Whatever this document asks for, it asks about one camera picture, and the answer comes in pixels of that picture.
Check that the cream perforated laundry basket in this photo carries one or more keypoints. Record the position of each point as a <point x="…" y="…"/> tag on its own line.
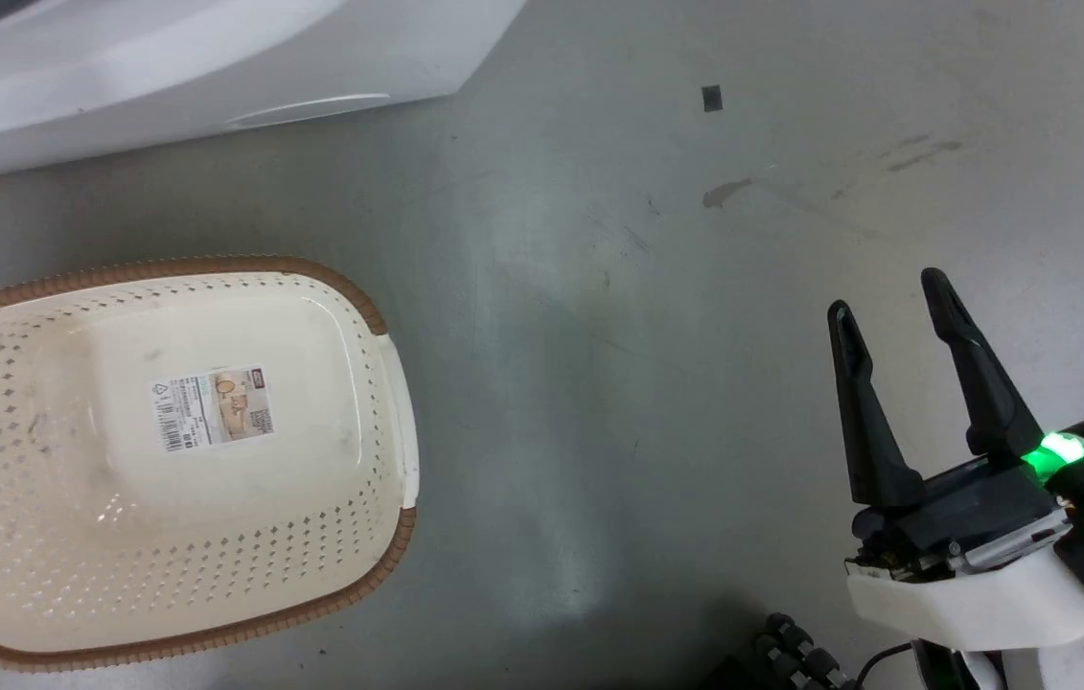
<point x="72" y="537"/>

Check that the printed paper label sticker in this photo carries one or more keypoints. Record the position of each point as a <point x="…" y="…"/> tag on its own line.
<point x="213" y="407"/>

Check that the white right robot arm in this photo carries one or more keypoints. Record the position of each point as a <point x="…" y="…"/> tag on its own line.
<point x="1002" y="613"/>

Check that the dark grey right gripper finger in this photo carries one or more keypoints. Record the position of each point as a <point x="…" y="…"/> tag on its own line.
<point x="865" y="422"/>
<point x="980" y="383"/>

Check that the black square floor marker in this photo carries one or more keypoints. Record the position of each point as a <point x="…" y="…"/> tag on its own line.
<point x="712" y="98"/>

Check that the white washing machine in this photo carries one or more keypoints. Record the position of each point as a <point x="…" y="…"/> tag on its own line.
<point x="120" y="67"/>

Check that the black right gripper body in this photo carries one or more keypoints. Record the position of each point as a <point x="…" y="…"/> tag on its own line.
<point x="992" y="513"/>

